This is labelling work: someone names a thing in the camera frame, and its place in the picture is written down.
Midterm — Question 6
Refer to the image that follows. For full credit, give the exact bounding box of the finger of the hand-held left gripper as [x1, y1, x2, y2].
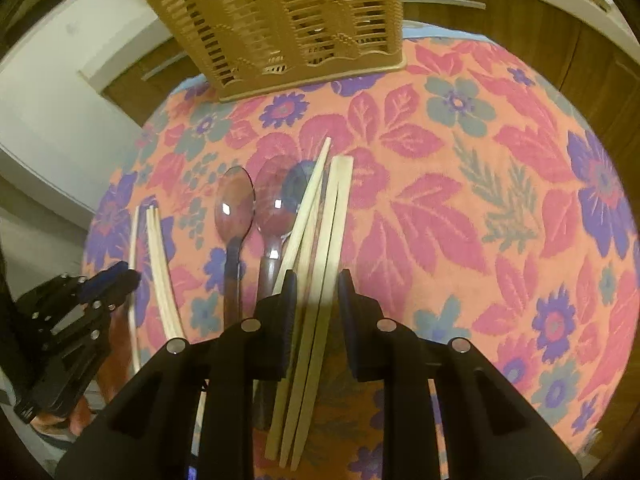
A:
[50, 269, 142, 361]
[14, 261, 127, 333]

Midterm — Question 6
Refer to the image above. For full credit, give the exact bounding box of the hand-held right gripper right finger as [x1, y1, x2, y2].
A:
[337, 269, 583, 480]

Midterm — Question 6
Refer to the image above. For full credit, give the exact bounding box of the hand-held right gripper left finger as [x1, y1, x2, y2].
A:
[55, 270, 301, 480]

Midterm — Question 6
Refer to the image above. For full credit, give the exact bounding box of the tan plastic utensil basket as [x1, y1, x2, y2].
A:
[144, 0, 407, 104]

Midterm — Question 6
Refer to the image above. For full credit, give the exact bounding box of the floral orange table cloth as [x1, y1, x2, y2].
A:
[82, 20, 640, 480]

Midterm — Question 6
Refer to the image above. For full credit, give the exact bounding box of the white appliance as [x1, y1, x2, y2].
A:
[0, 0, 173, 217]

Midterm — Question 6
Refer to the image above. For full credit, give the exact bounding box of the long metal cabinet handle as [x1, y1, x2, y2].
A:
[401, 0, 487, 10]

